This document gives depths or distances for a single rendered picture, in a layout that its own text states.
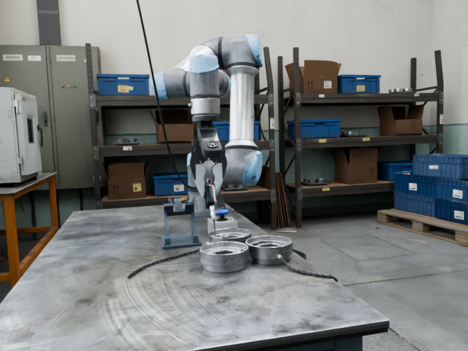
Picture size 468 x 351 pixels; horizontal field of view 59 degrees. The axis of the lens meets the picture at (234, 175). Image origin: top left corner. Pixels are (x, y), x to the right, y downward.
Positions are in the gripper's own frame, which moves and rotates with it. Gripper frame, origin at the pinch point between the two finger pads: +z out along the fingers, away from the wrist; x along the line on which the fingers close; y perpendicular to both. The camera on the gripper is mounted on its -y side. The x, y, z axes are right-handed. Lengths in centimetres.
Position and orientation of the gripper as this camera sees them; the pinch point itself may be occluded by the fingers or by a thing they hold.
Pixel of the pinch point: (209, 193)
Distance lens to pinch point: 108.6
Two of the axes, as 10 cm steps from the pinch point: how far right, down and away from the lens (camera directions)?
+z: 0.3, 9.9, 1.0
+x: -9.8, 0.5, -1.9
